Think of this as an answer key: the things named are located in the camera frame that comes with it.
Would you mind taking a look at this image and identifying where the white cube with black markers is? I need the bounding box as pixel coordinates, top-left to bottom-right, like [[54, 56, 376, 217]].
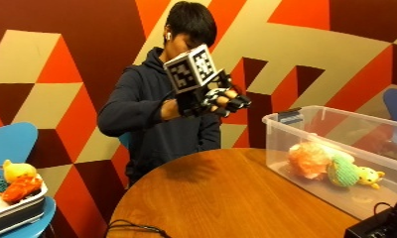
[[163, 44, 220, 94]]

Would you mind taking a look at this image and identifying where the person in dark hoodie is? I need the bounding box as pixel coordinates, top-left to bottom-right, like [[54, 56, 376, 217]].
[[97, 0, 224, 188]]

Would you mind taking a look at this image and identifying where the orange fluffy soft toy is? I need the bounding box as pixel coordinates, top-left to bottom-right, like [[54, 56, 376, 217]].
[[288, 142, 333, 181]]

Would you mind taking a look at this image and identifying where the green crocheted soft toy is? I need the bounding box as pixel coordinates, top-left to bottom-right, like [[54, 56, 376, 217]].
[[325, 155, 361, 189]]

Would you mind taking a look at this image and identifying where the small yellow soft toy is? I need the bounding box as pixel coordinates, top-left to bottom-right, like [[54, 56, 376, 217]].
[[356, 166, 387, 190]]

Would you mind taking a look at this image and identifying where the clear plastic storage bin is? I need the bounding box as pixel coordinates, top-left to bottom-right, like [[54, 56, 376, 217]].
[[262, 105, 397, 221]]

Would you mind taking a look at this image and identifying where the black electronic device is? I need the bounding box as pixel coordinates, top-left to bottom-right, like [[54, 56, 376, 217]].
[[343, 196, 397, 238]]

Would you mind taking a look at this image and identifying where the blue chair with tray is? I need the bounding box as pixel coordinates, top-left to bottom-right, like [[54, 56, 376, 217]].
[[0, 121, 58, 238]]

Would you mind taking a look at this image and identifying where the yellow duck soft toy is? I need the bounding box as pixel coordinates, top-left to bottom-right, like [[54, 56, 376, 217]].
[[0, 159, 39, 184]]

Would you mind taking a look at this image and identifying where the orange crocheted soft toy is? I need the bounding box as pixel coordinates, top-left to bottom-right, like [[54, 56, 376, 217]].
[[0, 175, 45, 204]]

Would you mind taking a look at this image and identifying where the white and grey tray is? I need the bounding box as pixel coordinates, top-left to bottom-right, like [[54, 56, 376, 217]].
[[0, 180, 50, 238]]

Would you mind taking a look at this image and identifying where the dark bin handle clip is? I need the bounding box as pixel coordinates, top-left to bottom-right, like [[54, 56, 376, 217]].
[[277, 106, 305, 126]]

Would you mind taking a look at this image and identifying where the black cable on table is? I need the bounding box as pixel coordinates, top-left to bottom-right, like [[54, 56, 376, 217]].
[[103, 218, 174, 238]]

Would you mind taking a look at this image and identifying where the black cable on device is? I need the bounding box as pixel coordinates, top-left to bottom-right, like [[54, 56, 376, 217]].
[[372, 197, 397, 220]]

